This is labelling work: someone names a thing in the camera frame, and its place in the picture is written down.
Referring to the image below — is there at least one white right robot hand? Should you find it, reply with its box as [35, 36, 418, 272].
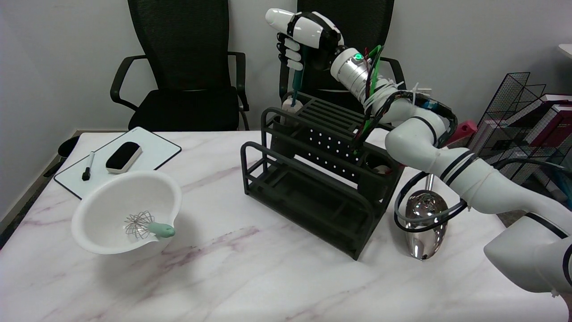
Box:
[265, 8, 346, 72]

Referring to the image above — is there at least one blue sponge bottle brush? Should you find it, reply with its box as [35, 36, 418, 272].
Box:
[282, 67, 305, 118]

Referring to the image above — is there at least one dark grey kitchen storage rack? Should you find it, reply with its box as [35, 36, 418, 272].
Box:
[240, 91, 405, 261]

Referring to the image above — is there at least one black mesh office chair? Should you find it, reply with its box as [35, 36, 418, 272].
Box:
[279, 0, 408, 126]
[110, 0, 250, 131]

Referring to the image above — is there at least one small white whiteboard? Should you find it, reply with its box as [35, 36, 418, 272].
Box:
[54, 127, 182, 200]

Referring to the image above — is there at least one black whiteboard eraser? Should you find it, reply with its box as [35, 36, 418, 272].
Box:
[105, 142, 143, 174]

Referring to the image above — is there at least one shiny steel scoop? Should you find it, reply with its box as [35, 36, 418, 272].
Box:
[404, 174, 449, 261]

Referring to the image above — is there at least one black whiteboard marker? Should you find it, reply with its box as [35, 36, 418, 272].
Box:
[82, 151, 96, 182]

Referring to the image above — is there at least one maroon and white book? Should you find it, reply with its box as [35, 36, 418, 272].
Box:
[505, 94, 572, 149]

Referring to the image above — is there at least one white mixing bowl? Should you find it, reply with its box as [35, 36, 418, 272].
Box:
[71, 170, 182, 255]

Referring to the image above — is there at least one black round floor object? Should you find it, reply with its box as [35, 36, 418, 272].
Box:
[57, 136, 81, 158]

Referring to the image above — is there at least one red handled spatula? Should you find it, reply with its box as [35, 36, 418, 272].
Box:
[447, 120, 478, 146]

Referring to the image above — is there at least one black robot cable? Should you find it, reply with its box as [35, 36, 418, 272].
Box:
[393, 157, 564, 233]

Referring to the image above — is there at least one black wire mesh rack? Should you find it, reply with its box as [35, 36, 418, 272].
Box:
[463, 72, 572, 200]

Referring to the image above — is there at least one whisk with mint handle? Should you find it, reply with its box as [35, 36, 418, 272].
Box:
[124, 211, 176, 241]

